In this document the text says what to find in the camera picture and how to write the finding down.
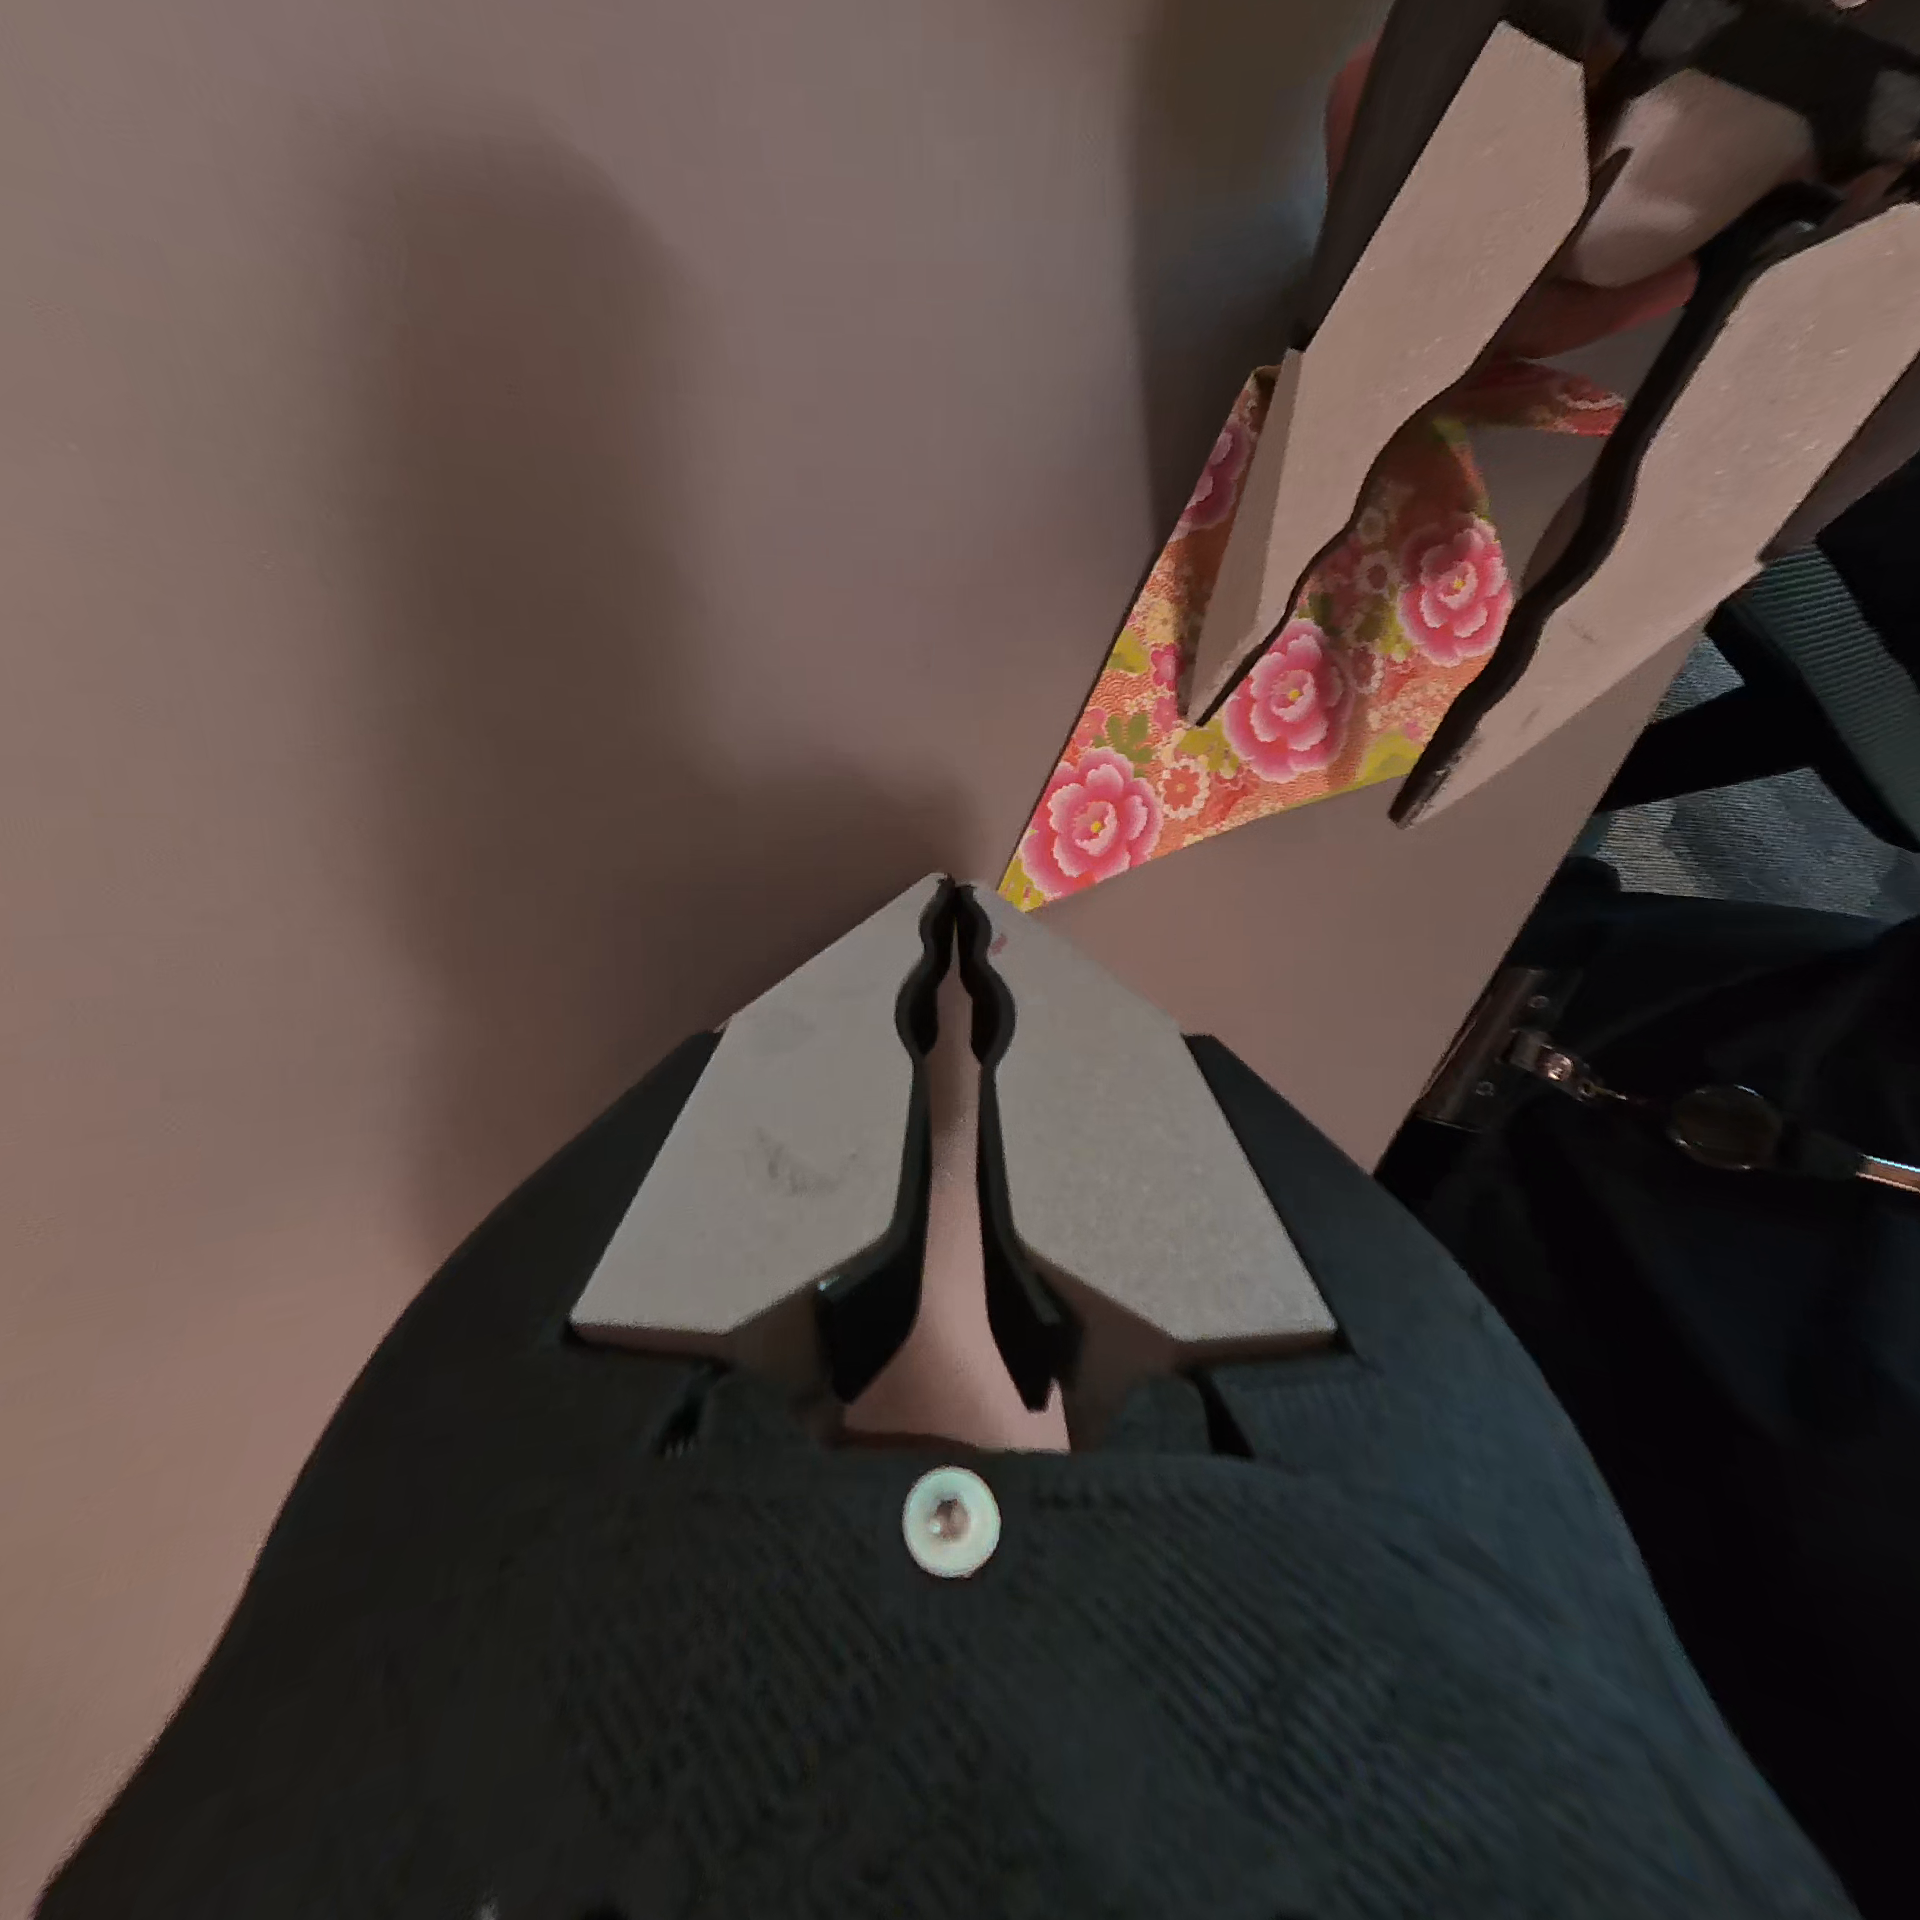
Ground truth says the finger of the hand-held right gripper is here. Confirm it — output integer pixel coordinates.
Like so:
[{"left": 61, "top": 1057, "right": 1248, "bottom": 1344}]
[
  {"left": 1389, "top": 197, "right": 1920, "bottom": 831},
  {"left": 1176, "top": 0, "right": 1594, "bottom": 724}
]

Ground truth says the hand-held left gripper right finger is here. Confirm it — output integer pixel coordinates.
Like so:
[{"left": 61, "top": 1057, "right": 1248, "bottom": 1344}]
[{"left": 954, "top": 882, "right": 1340, "bottom": 1415}]

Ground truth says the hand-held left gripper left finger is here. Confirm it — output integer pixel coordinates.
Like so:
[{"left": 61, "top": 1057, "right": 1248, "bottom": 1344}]
[{"left": 568, "top": 874, "right": 963, "bottom": 1409}]

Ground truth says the floral origami paper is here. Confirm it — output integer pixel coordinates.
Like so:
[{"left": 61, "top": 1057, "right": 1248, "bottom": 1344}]
[{"left": 998, "top": 362, "right": 1629, "bottom": 914}]

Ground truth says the person's right hand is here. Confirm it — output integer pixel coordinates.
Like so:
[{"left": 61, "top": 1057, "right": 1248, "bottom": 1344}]
[{"left": 1327, "top": 39, "right": 1703, "bottom": 370}]

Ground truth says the metal badge reel clip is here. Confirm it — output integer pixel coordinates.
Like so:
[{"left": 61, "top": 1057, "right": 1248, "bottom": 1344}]
[{"left": 1416, "top": 968, "right": 1920, "bottom": 1195}]

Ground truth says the grey fabric seat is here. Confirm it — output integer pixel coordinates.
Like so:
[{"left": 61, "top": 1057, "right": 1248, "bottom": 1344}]
[{"left": 1575, "top": 758, "right": 1920, "bottom": 920}]

